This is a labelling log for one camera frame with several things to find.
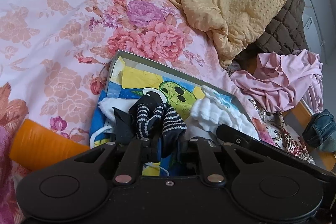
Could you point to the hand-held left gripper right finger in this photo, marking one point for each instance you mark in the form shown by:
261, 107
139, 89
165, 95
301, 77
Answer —
204, 153

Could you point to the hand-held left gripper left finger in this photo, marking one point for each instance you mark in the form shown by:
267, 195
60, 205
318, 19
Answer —
135, 150

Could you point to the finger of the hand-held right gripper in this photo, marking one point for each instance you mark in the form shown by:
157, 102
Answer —
236, 134

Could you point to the white knitted cloth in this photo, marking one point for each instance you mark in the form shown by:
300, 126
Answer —
215, 113

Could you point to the black dotted sock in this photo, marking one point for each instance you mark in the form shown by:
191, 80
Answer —
170, 119

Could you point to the grey box with colourful drawing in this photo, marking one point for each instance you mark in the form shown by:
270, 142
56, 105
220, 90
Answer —
136, 79

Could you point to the black cloth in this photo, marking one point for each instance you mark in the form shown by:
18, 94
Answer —
123, 127

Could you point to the beige ornate patterned cloth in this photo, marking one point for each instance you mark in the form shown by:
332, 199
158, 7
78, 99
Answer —
278, 134

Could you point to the pink cloth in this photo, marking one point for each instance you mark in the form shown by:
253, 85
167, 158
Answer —
283, 77

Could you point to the blue jeans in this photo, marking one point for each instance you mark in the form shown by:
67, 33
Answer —
320, 127

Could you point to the orange cup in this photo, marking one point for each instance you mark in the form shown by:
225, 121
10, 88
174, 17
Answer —
42, 145

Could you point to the brown quilted jacket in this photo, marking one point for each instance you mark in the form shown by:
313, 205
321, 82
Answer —
283, 29

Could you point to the pink floral bed sheet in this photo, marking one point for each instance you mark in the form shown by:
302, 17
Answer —
52, 43

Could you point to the wooden bed frame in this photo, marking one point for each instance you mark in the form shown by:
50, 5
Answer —
302, 119

